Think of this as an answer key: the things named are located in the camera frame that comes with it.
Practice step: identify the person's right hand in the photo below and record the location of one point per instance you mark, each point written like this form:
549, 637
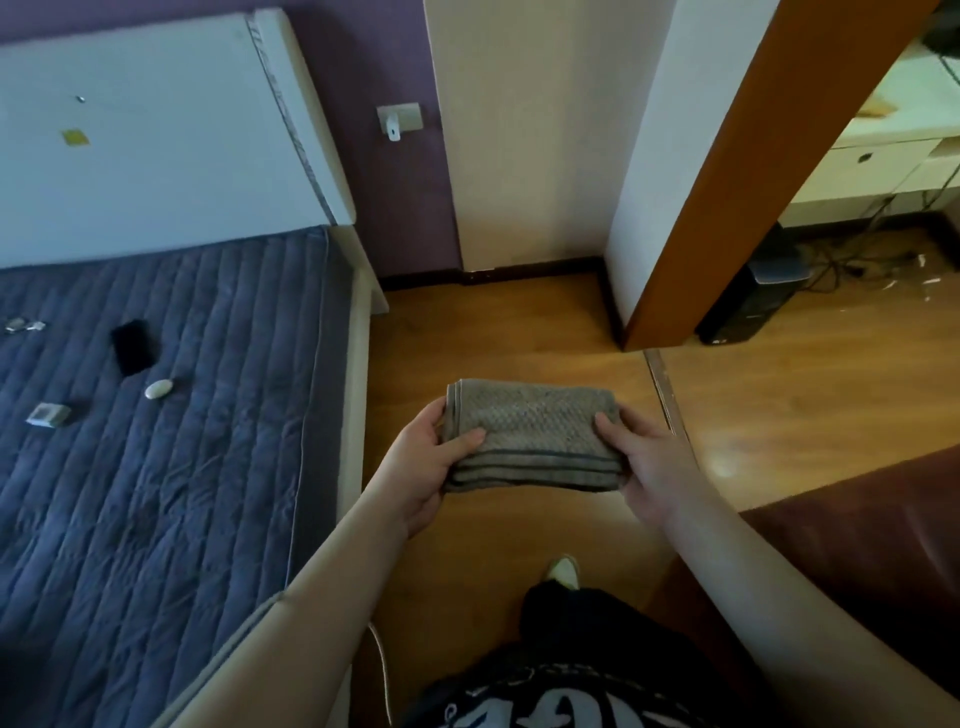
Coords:
660, 472

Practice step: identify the person's left hand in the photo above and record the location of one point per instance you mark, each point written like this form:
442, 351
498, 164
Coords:
412, 480

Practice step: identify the grey cleaning cloth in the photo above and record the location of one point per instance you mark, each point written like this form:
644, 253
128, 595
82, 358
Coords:
532, 427

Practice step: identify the chipped dark brown baseboard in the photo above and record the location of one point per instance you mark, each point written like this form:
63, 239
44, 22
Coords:
532, 270

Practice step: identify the person's right forearm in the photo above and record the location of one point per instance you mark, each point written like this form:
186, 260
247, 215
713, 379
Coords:
810, 622

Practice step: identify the person's left forearm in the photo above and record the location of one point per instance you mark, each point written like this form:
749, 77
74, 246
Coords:
285, 637

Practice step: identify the metal door threshold strip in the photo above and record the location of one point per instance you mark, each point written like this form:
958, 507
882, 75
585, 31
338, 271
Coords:
667, 397

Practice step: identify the green white sneaker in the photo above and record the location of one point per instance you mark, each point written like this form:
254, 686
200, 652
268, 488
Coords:
564, 571

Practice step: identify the black shorts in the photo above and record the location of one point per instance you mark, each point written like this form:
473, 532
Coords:
615, 630

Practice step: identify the black computer tower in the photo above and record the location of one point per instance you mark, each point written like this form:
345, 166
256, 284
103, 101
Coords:
750, 300

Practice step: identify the black shirt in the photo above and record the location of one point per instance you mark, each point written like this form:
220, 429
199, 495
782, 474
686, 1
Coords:
570, 694

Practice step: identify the small white object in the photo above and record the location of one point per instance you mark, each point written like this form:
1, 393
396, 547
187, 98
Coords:
159, 389

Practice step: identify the small black object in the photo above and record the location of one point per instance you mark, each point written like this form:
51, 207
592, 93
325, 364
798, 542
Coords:
133, 347

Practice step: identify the white plug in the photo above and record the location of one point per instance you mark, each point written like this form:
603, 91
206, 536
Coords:
394, 129

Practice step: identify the small grey box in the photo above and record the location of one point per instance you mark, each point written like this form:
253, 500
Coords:
49, 415

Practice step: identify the small silver object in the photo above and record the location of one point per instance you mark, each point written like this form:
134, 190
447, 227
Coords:
22, 325

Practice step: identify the white desk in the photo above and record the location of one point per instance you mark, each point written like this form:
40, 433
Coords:
900, 105

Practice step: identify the yellow sticker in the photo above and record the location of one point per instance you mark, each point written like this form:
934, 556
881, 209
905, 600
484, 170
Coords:
75, 137

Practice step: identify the black monitor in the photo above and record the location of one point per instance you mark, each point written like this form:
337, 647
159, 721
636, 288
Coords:
946, 37

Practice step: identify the reddish brown door frame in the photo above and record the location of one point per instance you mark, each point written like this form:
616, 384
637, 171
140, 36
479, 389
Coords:
765, 165

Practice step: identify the white wall socket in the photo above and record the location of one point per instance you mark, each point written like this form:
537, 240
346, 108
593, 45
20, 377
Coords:
409, 114

